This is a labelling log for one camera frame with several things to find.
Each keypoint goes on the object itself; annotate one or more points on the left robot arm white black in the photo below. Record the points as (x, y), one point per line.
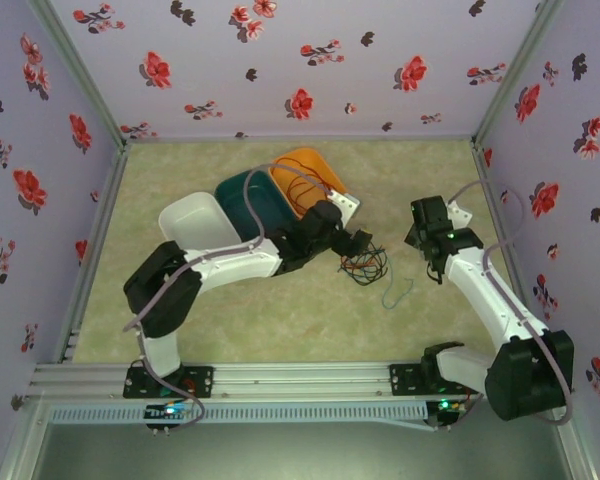
(230, 262)

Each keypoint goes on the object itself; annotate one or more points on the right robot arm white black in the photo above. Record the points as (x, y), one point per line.
(495, 305)

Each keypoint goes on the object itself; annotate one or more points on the orange plastic bin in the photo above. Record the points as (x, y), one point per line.
(310, 159)

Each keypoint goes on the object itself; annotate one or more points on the teal plastic bin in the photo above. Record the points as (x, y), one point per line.
(235, 200)

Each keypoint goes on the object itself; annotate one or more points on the white plastic bin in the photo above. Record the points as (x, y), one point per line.
(195, 220)

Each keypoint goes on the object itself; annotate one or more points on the small circuit board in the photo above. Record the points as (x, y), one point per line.
(445, 407)
(167, 412)

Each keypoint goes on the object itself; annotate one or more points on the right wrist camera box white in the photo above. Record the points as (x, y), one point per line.
(461, 212)

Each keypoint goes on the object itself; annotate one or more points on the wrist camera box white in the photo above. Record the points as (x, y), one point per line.
(345, 205)
(461, 212)

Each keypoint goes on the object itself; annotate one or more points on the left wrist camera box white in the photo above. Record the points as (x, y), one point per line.
(345, 205)

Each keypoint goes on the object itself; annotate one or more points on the aluminium table side rail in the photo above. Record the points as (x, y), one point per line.
(107, 200)
(482, 165)

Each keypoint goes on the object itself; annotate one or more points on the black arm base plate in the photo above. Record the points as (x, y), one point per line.
(200, 382)
(405, 380)

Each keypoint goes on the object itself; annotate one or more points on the aluminium mounting rail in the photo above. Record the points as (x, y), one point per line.
(300, 380)

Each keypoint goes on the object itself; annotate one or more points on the aluminium frame post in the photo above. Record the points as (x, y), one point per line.
(515, 70)
(80, 75)

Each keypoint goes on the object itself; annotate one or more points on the aluminium lower frame bar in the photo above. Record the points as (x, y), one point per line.
(577, 450)
(22, 440)

